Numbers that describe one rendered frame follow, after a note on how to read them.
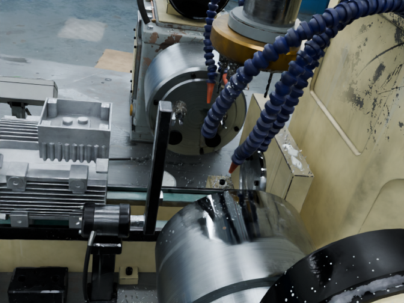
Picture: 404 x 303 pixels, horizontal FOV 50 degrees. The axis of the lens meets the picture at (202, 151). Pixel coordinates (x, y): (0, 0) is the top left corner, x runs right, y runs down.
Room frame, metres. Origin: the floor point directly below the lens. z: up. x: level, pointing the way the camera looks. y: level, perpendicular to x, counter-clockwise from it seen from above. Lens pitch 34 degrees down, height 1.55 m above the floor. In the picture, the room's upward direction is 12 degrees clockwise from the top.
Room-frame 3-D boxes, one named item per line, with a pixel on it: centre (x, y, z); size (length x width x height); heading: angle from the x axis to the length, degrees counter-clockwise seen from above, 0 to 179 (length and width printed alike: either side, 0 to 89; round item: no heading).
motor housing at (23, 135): (0.64, 0.27, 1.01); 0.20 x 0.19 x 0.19; 105
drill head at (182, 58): (1.06, 0.06, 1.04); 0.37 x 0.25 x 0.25; 15
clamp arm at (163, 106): (0.55, 0.07, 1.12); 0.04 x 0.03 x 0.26; 105
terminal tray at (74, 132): (0.65, 0.23, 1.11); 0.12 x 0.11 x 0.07; 105
